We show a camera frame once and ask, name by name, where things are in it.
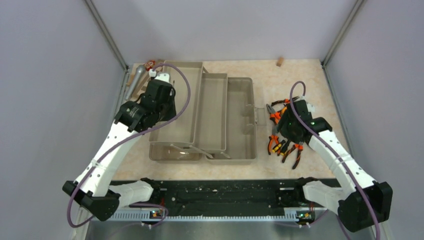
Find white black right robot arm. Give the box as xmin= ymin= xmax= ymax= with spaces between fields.
xmin=274 ymin=98 xmax=393 ymax=232

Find orange long-nose pliers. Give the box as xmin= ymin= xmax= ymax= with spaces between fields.
xmin=271 ymin=98 xmax=291 ymax=107

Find red small snack packet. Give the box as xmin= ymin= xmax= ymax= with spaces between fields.
xmin=143 ymin=60 xmax=156 ymax=71

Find orange black end pliers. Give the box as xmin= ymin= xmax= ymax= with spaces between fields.
xmin=280 ymin=142 xmax=306 ymax=170

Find wooden chessboard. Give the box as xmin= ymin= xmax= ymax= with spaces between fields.
xmin=128 ymin=59 xmax=165 ymax=101

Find black yellow small screwdriver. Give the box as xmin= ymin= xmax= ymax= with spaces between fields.
xmin=271 ymin=140 xmax=291 ymax=155

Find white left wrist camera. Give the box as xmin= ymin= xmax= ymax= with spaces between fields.
xmin=148 ymin=69 xmax=173 ymax=86

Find small wooden block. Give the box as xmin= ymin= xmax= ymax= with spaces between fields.
xmin=276 ymin=57 xmax=285 ymax=67

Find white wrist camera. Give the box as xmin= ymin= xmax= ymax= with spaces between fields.
xmin=148 ymin=69 xmax=173 ymax=86
xmin=296 ymin=95 xmax=316 ymax=113

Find translucent beige tool box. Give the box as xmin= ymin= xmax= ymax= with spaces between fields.
xmin=149 ymin=60 xmax=265 ymax=165

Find large orange combination pliers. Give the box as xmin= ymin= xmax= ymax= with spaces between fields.
xmin=265 ymin=104 xmax=287 ymax=125

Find small orange needle-nose pliers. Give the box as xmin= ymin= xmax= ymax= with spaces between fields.
xmin=267 ymin=126 xmax=280 ymax=155

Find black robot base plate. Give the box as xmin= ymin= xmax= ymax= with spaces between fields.
xmin=112 ymin=178 xmax=345 ymax=218

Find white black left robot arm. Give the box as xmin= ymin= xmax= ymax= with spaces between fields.
xmin=62 ymin=78 xmax=177 ymax=221

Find aluminium frame rail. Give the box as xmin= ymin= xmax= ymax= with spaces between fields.
xmin=108 ymin=208 xmax=324 ymax=225

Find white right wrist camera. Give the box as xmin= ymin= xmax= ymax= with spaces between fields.
xmin=296 ymin=95 xmax=316 ymax=113

